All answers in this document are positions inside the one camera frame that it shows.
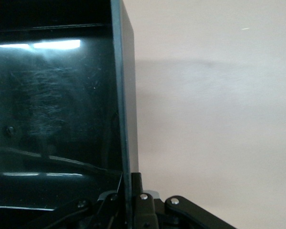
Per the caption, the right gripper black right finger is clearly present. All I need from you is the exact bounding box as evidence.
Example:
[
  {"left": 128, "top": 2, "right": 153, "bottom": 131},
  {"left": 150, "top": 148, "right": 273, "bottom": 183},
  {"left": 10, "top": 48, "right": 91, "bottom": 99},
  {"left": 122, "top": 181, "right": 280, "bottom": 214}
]
[{"left": 131, "top": 172, "right": 236, "bottom": 229}]

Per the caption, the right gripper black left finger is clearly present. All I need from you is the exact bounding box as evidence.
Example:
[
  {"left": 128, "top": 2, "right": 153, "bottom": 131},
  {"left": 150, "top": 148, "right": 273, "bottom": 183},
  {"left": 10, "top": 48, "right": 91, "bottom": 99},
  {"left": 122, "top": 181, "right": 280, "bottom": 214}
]
[{"left": 26, "top": 190, "right": 124, "bottom": 229}]

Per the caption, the black plastic box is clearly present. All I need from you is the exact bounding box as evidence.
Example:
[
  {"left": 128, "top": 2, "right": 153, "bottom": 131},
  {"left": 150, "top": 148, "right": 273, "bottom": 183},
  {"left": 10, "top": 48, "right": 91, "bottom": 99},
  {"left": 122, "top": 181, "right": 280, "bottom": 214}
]
[{"left": 0, "top": 0, "right": 140, "bottom": 229}]

